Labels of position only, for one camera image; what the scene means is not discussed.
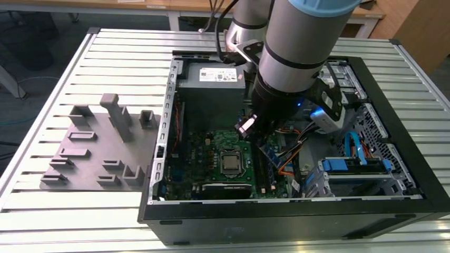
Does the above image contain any black RAM slot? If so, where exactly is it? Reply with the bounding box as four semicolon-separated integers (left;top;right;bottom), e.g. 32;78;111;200
252;143;265;193

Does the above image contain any grey power supply unit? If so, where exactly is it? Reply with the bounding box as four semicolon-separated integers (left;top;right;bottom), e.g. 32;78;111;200
175;62;252;124

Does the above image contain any silver optical drive cage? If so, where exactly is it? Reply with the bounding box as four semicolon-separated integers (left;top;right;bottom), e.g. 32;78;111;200
318;59;366;119

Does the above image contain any silver CPU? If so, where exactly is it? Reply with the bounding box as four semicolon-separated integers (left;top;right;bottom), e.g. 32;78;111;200
220;154;244;171

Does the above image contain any blue disk carrier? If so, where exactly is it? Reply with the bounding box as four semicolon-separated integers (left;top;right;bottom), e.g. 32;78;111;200
322;157;394;175

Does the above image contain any black CPU socket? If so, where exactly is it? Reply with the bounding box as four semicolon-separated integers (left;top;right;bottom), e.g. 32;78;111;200
217;149;247;178

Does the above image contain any green motherboard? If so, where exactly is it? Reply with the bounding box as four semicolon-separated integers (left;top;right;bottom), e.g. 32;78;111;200
164;130;295;200

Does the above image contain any blue plastic cage latch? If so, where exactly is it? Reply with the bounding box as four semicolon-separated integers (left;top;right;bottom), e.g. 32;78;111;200
303;171;319;197

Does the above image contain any black graphics card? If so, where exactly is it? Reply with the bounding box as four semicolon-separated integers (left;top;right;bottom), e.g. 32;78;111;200
192;182;253;200

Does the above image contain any silver disk bay cage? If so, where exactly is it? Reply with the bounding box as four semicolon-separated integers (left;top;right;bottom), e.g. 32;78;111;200
302;158;419;198

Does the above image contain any black PC case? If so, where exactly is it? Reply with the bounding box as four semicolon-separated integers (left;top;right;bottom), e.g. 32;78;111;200
136;50;450;246

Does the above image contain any brown wooden cabinet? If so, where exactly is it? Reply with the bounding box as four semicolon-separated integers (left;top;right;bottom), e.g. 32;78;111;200
370;0;450;77

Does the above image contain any grey parts rack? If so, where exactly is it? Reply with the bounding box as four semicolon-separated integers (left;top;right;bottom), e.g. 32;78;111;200
40;93;163;190

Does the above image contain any dark office chair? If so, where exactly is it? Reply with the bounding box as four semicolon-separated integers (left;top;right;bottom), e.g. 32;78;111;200
0;10;60;72

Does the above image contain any white furniture leg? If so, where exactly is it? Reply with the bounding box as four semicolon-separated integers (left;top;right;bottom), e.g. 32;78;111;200
0;63;28;100

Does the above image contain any black wire bundle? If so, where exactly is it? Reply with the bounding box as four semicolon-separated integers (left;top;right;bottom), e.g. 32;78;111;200
276;118;319;159

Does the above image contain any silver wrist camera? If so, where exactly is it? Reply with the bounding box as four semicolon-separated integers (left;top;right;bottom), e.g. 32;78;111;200
308;106;342;132

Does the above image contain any black camera mounting bracket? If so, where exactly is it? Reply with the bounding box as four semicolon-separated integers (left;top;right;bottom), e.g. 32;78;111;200
306;76;347;123

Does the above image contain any orange wire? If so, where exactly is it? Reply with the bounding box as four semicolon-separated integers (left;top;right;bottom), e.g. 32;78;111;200
276;155;299;176

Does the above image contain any black camera cable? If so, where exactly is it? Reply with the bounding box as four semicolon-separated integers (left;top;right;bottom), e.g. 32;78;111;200
215;0;243;63

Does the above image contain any blue data wire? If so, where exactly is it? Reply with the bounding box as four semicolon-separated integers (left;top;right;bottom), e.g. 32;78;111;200
343;131;368;166

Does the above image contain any cable with silver plug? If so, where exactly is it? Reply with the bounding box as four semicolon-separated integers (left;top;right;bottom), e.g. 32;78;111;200
196;0;217;34

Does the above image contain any wooden desk white frame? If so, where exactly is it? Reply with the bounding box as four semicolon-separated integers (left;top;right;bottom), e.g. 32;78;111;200
177;0;386;39
0;0;179;31

